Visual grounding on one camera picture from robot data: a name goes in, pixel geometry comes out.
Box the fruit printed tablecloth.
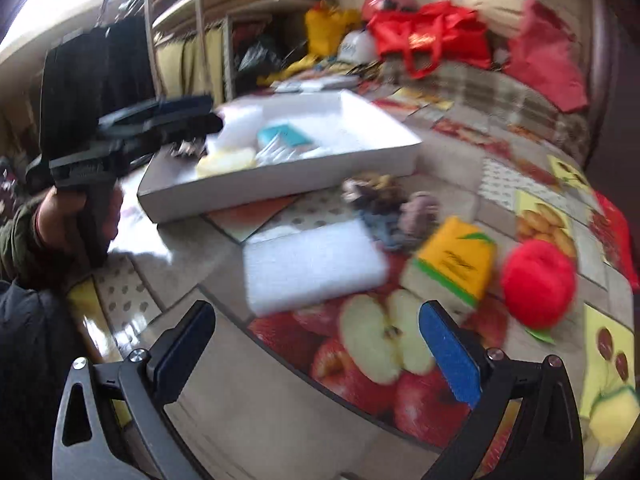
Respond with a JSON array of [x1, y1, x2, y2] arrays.
[[65, 85, 640, 480]]

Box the white foam block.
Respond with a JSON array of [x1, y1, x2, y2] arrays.
[[242, 220, 391, 317]]

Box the black hanging clothes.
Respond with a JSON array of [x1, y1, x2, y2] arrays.
[[40, 15, 156, 161]]

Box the person's left forearm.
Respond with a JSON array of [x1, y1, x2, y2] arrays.
[[0, 200, 48, 288]]

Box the black plastic bag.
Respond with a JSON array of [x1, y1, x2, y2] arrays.
[[235, 35, 286, 81]]

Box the red cloth bag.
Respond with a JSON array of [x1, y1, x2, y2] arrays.
[[502, 0, 591, 113]]

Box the plaid blanket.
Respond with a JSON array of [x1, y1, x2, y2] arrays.
[[380, 60, 591, 161]]

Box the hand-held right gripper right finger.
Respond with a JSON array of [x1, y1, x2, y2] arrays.
[[419, 300, 586, 480]]

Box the yellow sponge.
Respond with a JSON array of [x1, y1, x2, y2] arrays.
[[196, 147, 257, 178]]

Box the white cap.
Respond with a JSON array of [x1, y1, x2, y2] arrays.
[[336, 30, 378, 63]]

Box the yellow bag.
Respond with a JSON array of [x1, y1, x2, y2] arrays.
[[287, 2, 361, 73]]

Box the red helmet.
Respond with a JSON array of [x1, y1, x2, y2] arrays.
[[361, 0, 418, 23]]

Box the cream ribbed cushion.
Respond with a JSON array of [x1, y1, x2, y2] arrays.
[[462, 0, 526, 38]]

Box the red printed shopping bag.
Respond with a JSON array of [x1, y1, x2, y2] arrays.
[[592, 192, 640, 286]]

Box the person's left hand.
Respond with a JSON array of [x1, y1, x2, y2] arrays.
[[37, 187, 123, 271]]

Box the metal shelf rack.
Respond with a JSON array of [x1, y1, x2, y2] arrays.
[[150, 0, 326, 101]]

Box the clear plastic packet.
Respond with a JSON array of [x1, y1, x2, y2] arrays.
[[255, 140, 331, 166]]

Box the yellow green packet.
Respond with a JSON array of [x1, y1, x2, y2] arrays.
[[400, 216, 496, 313]]

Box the red plush apple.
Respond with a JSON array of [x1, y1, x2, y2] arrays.
[[500, 239, 578, 346]]

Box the person's dark clothing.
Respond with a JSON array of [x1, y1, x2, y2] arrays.
[[0, 280, 101, 480]]

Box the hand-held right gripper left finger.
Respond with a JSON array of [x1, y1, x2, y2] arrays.
[[52, 300, 217, 480]]

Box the blue scrunchie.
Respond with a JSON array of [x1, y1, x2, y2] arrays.
[[360, 210, 407, 253]]

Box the white cardboard box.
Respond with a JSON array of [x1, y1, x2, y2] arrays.
[[136, 89, 423, 225]]

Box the teal packet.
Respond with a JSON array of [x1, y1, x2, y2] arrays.
[[257, 122, 313, 148]]

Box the red tote bag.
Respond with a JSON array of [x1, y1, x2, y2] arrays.
[[367, 1, 493, 80]]

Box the grey scrunchie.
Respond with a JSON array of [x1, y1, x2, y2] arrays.
[[397, 192, 441, 238]]

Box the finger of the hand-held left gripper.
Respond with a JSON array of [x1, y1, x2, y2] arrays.
[[97, 94, 215, 134], [144, 111, 224, 142]]

